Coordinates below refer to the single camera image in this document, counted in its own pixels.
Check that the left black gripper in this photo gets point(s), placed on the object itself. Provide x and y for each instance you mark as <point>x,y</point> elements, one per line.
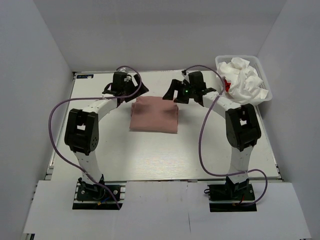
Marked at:
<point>143,90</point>

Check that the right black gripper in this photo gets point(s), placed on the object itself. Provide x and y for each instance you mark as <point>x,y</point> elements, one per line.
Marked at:
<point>175,85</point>

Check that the pink t shirt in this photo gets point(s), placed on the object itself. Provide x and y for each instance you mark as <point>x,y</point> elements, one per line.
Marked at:
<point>153,114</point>

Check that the white t shirt red print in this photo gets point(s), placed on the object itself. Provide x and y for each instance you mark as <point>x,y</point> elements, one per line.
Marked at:
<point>246,90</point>

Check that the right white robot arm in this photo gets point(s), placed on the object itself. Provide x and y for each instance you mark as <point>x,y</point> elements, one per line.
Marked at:
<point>242,127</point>

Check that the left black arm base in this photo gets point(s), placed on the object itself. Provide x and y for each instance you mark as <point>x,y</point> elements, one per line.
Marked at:
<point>93,197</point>

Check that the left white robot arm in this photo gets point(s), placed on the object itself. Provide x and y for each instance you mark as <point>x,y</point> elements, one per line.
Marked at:
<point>82,129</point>

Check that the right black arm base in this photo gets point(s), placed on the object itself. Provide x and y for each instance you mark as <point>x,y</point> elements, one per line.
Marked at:
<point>222,202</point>

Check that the white t shirt in basket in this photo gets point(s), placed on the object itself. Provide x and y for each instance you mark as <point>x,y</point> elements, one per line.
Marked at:
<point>236,69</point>

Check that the white plastic basket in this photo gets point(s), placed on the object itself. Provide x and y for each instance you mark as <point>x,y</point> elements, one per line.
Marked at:
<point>254,62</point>

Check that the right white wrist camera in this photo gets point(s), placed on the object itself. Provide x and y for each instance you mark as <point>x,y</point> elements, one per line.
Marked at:
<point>186,80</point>

